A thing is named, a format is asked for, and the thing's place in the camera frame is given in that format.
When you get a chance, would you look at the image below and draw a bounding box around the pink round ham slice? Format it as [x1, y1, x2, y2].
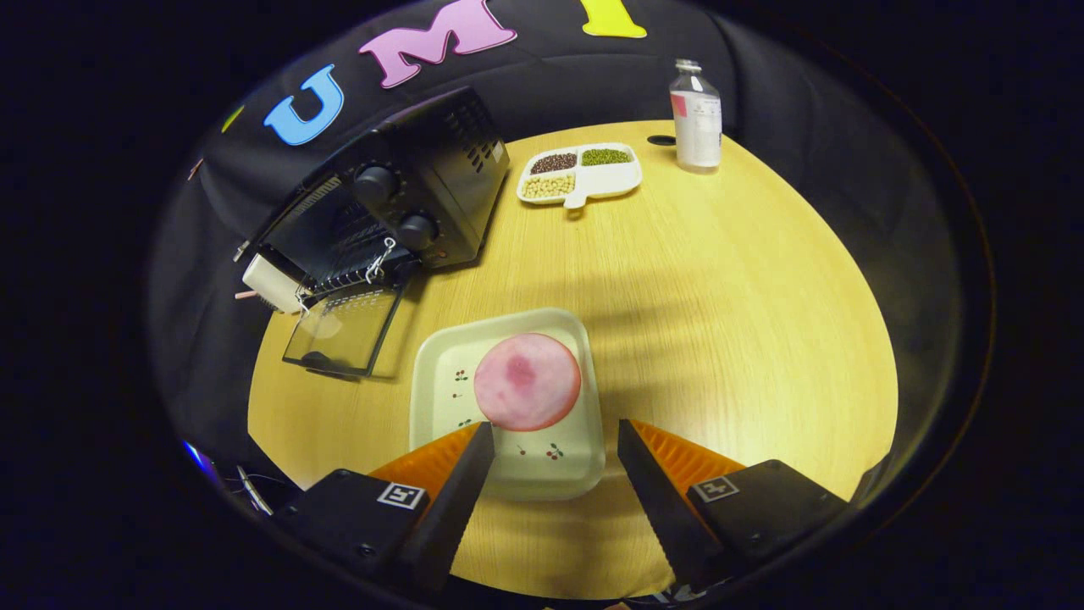
[473, 333, 583, 432]

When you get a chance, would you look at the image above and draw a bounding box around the white divided bean dish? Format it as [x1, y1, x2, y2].
[517, 141, 643, 210]

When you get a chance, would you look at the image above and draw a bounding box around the white square plate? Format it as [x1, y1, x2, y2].
[409, 308, 606, 501]

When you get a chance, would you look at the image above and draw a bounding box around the clear plastic bottle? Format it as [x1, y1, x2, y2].
[669, 58, 723, 175]

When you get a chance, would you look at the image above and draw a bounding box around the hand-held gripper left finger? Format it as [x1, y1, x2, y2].
[275, 421, 496, 594]

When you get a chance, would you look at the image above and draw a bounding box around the black toaster oven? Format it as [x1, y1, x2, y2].
[235, 85, 512, 378]

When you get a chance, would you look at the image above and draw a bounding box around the white pop-up toaster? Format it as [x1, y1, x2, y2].
[241, 252, 306, 314]

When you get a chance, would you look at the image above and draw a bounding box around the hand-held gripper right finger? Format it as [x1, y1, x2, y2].
[617, 418, 852, 594]

